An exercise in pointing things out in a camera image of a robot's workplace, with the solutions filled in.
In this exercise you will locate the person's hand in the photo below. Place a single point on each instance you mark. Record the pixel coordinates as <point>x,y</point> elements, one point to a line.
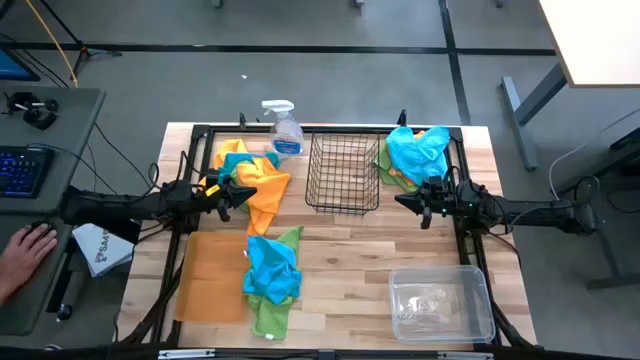
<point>22,260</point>

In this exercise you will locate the grey desk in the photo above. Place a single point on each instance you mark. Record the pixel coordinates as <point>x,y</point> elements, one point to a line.
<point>65,115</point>

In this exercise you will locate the black tripod stand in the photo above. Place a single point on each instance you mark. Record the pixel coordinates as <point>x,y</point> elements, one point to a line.
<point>85,50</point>

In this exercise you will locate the clear spray bottle white trigger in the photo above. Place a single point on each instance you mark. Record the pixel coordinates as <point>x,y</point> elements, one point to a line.
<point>286,137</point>

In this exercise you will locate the black computer mouse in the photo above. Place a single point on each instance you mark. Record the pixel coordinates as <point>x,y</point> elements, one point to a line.
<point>39,225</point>

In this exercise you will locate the teal microfiber towel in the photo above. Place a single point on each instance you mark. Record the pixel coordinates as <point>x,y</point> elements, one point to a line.
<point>245,160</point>

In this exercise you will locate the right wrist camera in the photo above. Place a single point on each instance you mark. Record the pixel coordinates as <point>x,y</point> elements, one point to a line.
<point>436,184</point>

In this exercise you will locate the white printed bag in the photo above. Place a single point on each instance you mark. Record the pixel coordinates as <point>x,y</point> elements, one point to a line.
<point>102,255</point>

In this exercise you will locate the black desk knob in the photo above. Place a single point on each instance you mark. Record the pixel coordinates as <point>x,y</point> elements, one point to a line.
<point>64,313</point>

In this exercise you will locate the small black table clamp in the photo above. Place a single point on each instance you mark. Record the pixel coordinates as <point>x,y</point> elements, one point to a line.
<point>402,118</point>
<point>242,120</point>

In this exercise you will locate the large orange microfiber towel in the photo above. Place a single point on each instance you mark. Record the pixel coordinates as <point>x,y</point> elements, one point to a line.
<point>265,190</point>

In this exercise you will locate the black metal table frame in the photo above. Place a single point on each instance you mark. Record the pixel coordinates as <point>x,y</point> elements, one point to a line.
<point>350,128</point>

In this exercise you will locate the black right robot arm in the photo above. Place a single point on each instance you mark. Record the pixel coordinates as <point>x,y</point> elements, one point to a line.
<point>525,207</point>

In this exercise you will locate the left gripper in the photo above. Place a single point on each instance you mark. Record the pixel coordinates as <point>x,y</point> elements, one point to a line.
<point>223,198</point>

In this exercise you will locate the orange translucent tray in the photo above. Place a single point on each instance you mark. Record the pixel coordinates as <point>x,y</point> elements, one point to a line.
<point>210,280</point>

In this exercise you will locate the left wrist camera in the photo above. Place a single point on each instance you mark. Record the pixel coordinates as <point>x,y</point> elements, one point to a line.
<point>213,176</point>

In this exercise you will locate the computer monitor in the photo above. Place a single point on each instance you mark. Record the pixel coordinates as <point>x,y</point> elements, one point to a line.
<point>12,67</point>

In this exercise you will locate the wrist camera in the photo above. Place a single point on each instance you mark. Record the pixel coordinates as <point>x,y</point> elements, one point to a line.
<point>213,176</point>
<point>436,184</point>

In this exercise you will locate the grey table leg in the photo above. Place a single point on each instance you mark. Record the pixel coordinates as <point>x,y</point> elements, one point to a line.
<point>545,95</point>

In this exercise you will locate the clear plastic bin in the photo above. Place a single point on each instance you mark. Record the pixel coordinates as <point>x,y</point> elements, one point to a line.
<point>442,305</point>

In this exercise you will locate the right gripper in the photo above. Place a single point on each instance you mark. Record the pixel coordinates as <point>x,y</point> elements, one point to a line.
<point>442,205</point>

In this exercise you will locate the black clamp mount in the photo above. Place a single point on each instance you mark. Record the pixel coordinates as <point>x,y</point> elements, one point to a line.
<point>40,120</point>

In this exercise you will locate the backlit black keyboard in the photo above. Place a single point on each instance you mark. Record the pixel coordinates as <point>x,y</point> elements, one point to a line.
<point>25,170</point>

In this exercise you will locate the blue microfiber towel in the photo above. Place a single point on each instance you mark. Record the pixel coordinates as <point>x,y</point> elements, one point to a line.
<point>417,155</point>
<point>272,270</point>

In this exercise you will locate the white table top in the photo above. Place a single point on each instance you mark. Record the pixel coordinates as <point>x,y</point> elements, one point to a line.
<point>600,40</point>

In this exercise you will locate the black slanted beam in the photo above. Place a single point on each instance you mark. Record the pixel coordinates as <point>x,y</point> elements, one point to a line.
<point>125,232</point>

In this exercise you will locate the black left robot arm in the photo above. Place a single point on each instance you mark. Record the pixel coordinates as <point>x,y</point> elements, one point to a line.
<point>125,205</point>

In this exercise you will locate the silver metal bracket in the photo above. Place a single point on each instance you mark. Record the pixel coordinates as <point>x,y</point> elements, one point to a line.
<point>465,356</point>
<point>185,354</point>

